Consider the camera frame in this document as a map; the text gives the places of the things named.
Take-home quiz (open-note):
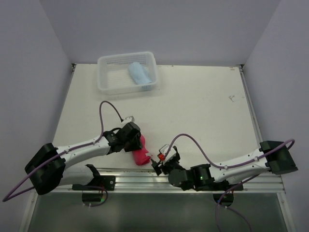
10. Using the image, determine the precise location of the red towel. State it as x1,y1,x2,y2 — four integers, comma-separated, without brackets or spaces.
132,135,151,166

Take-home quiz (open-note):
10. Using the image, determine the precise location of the light blue towel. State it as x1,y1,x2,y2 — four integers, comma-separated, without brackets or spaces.
128,62,152,85

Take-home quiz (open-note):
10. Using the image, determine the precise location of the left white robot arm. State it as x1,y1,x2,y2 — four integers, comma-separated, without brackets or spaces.
25,122,142,195

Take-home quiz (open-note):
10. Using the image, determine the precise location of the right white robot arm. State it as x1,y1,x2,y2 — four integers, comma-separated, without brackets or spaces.
151,139,298,191

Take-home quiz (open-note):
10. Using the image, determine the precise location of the white plastic mesh basket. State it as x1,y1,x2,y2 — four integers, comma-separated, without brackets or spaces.
97,51,158,95

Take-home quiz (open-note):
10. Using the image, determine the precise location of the red cable connector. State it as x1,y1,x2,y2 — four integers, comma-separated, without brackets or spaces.
158,154,165,161

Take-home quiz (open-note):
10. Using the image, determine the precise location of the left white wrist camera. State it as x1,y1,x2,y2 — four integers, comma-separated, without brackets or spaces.
122,116,135,124

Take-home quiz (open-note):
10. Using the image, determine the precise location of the aluminium front rail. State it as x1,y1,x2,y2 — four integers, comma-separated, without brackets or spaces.
31,168,285,194

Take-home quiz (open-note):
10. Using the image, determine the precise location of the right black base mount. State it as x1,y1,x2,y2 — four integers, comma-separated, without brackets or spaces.
212,180,244,191

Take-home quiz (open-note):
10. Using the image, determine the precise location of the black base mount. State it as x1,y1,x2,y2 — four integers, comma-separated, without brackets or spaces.
212,180,244,191
72,175,116,191

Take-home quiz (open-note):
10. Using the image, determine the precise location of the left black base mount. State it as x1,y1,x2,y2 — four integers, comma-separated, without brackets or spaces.
72,175,116,191

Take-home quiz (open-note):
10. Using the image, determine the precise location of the aluminium side rail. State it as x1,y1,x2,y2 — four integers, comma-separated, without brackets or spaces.
238,65,263,145

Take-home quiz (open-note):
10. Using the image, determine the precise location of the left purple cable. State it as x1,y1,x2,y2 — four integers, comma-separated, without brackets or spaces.
1,101,125,203

